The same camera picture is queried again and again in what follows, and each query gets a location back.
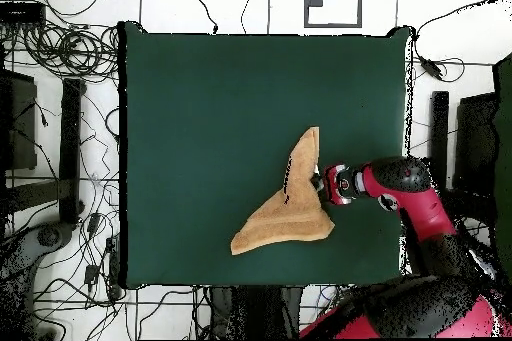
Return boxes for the black power adapter with cable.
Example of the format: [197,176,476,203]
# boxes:
[418,56,445,81]

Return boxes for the black stand bar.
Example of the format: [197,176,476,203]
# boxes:
[58,77,86,225]
[428,90,450,190]

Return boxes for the large black box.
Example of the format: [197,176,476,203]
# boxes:
[454,91,499,198]
[0,69,38,171]

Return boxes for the dark green table cloth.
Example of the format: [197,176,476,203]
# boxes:
[117,20,415,290]

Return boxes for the black cable coil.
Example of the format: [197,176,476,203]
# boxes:
[21,22,121,78]

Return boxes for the flat black device box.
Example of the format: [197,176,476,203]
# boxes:
[0,1,46,25]

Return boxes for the orange terry towel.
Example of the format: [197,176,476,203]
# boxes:
[230,126,336,257]

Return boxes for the grey floor frame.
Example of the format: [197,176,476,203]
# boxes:
[303,0,364,29]

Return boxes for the small black power adapter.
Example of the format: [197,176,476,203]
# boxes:
[86,212,102,235]
[84,263,100,287]

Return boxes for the long black cable with plug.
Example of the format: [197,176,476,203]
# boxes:
[182,0,220,35]

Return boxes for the pedestal leg with round foot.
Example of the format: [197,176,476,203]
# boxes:
[0,221,75,340]

